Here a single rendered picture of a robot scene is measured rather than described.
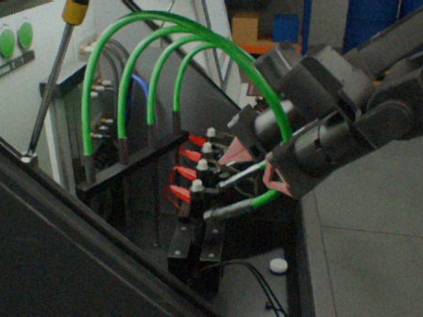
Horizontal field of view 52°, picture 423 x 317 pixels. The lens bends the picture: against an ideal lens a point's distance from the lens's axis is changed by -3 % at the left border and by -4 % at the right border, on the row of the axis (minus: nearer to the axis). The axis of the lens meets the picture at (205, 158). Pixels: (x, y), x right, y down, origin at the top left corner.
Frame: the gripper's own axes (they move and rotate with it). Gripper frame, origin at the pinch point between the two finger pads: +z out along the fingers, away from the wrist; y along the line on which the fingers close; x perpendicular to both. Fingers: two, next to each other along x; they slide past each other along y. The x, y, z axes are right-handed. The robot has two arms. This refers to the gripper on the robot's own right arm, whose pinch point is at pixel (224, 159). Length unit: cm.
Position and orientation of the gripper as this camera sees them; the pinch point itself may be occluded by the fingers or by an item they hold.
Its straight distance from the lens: 77.7
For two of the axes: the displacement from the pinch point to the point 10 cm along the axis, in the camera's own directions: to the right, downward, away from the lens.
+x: -3.7, 4.2, -8.3
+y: -6.3, -7.7, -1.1
